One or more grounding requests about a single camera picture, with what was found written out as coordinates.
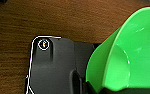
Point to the large green bowl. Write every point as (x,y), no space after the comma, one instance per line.
(124,56)

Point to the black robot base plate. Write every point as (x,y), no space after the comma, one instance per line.
(54,66)

